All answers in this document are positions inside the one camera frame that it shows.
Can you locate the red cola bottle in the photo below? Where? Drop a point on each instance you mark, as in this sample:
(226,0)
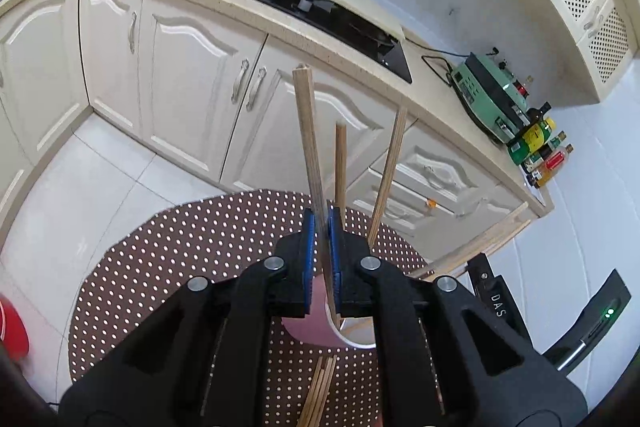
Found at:
(521,88)

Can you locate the dark oil bottle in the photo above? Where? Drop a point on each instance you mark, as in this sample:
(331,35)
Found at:
(536,114)

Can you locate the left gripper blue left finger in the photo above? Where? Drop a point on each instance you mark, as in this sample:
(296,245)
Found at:
(201,359)

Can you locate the red label vinegar bottle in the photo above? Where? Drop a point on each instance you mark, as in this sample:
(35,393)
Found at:
(541,175)

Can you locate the brown polka dot tablecloth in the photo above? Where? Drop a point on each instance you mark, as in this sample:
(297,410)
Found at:
(218,238)

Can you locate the green yellow-cap bottle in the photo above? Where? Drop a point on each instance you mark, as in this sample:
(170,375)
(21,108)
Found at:
(531,141)

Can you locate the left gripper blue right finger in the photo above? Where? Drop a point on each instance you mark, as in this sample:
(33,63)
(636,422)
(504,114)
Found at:
(443,358)

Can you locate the dark soy sauce bottle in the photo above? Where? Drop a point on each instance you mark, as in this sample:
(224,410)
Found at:
(534,160)

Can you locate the pink cylindrical utensil cup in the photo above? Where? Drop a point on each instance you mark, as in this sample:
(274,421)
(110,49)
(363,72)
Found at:
(318,328)

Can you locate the black glass gas hob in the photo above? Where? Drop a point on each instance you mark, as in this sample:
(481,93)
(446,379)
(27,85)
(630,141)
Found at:
(350,28)

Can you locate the green electric grill pot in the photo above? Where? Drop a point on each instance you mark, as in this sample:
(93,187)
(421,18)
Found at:
(486,90)

